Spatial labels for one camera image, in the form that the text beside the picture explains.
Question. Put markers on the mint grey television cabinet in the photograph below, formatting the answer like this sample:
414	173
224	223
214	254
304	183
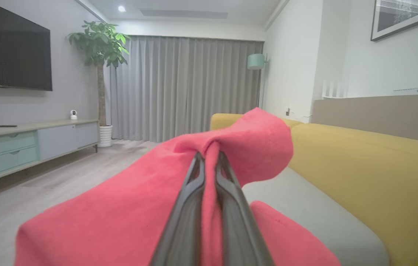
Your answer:
28	147

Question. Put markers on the green potted tree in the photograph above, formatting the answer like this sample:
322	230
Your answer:
100	48

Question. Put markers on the round ceiling spotlight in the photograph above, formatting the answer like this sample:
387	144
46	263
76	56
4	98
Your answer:
121	8

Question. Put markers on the grey rounded sofa cushion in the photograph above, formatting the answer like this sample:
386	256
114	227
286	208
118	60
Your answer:
316	221

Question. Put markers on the small white security camera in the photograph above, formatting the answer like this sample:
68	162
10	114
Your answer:
73	114

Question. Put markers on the red white basketball jersey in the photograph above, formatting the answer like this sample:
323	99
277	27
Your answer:
120	214

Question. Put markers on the long ceiling air vent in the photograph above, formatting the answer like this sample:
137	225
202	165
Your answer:
183	14

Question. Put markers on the beige wooden ledge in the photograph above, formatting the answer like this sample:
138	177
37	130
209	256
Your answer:
379	118

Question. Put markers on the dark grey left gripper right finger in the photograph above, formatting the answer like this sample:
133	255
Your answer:
236	225

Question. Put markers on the yellow sofa backrest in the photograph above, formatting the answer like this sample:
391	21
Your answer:
360	177

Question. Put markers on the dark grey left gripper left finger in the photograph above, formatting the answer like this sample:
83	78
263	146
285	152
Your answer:
185	221

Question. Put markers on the black wall television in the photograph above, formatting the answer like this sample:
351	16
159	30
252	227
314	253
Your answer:
9	44

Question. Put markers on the black framed monochrome picture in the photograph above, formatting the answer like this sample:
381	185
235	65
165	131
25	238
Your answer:
401	16

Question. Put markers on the grey pleated curtain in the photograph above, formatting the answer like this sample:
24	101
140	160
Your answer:
179	88

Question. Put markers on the white ribbed plant pot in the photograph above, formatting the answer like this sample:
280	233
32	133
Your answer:
106	136

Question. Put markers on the mint green floor lamp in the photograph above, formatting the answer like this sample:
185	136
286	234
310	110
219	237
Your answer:
256	61

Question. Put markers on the white slatted rack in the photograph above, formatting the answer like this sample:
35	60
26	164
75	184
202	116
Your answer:
334	90

